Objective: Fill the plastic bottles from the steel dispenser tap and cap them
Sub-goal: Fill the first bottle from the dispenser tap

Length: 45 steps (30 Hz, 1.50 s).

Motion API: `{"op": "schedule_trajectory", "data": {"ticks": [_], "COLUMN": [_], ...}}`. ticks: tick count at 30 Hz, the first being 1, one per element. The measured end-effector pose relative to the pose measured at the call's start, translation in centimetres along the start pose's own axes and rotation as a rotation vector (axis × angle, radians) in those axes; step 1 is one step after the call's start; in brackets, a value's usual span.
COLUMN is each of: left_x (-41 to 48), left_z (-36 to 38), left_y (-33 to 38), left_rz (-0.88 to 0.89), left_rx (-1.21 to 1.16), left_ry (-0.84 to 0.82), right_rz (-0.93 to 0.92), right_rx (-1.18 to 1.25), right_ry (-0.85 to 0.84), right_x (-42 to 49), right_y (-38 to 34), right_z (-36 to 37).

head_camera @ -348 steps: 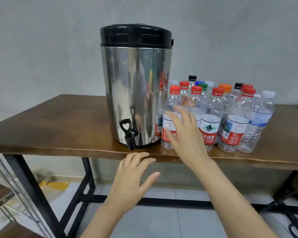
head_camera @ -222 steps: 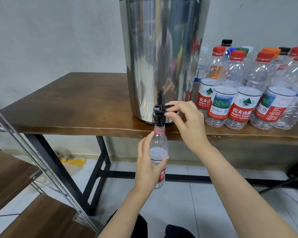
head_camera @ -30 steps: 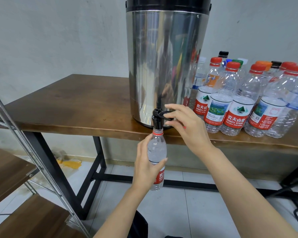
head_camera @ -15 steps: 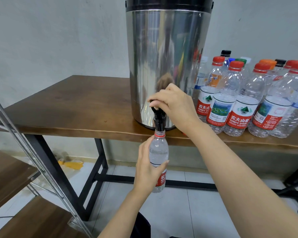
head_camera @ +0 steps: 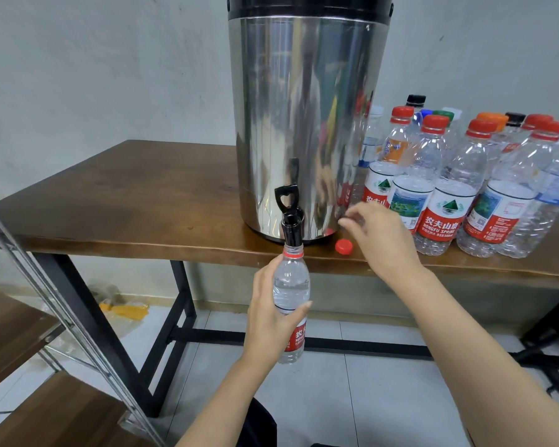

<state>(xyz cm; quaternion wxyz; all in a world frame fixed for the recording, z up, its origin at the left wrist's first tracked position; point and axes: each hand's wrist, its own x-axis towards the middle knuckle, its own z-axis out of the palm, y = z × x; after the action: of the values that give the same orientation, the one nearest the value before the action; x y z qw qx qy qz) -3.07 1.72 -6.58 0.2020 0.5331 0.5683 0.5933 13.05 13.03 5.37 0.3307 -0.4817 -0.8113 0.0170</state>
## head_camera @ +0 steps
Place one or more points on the person's left hand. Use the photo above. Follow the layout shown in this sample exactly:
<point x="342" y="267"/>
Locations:
<point x="270" y="330"/>

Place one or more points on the person's right hand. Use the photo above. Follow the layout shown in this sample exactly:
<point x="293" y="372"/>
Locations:
<point x="387" y="242"/>

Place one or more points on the red bottle cap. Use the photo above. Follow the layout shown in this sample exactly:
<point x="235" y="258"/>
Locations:
<point x="344" y="246"/>

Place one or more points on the red label plastic water bottle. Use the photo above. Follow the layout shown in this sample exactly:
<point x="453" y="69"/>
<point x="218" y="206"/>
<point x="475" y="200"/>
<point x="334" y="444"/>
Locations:
<point x="292" y="279"/>

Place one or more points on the cluster of plastic bottles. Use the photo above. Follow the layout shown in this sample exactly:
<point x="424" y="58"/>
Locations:
<point x="456" y="191"/>

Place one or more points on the stainless steel water dispenser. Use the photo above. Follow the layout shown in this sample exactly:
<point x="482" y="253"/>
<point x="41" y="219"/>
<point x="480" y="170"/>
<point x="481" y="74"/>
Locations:
<point x="303" y="116"/>

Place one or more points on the wooden metal shelf rack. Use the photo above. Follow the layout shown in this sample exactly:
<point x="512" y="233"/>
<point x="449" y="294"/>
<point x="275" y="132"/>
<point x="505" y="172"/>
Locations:
<point x="9" y="330"/>

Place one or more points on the person's left forearm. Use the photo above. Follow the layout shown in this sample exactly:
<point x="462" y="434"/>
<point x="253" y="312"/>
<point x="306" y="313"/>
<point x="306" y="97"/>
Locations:
<point x="233" y="409"/>

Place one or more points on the person's right forearm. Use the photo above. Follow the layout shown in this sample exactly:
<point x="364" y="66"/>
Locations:
<point x="484" y="367"/>

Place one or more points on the person's black trouser leg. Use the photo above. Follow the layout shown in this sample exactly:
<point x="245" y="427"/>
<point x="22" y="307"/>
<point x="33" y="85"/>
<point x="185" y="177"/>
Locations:
<point x="258" y="425"/>

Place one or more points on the yellow debris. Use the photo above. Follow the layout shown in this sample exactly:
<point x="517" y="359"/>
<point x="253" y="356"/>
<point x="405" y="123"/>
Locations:
<point x="126" y="311"/>

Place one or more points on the black metal table frame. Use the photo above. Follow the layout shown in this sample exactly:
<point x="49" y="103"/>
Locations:
<point x="354" y="346"/>

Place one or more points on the wooden stool with black frame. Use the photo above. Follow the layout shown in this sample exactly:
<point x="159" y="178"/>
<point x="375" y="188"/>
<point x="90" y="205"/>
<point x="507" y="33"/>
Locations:
<point x="554" y="321"/>

